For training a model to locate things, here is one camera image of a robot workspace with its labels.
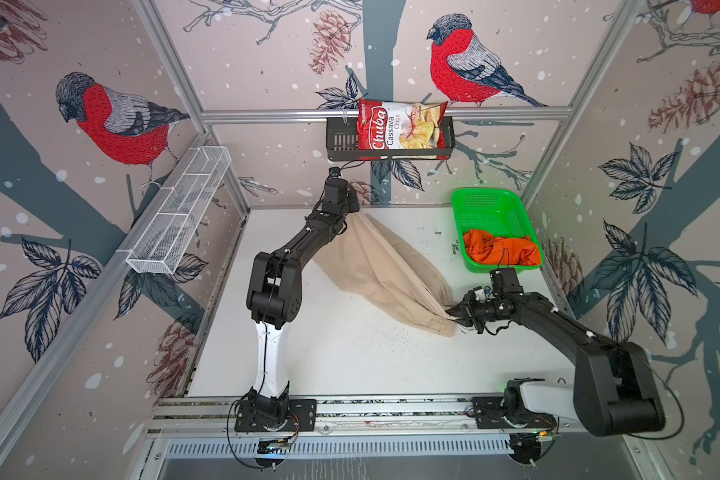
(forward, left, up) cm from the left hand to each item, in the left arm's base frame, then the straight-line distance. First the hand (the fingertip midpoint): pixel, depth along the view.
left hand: (350, 190), depth 96 cm
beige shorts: (-18, -6, -15) cm, 24 cm away
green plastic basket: (+8, -60, -20) cm, 63 cm away
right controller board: (-67, -44, -23) cm, 84 cm away
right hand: (-38, -26, -14) cm, 48 cm away
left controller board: (-66, +18, -23) cm, 72 cm away
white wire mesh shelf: (-27, +45, +8) cm, 53 cm away
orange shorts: (-15, -44, -12) cm, 48 cm away
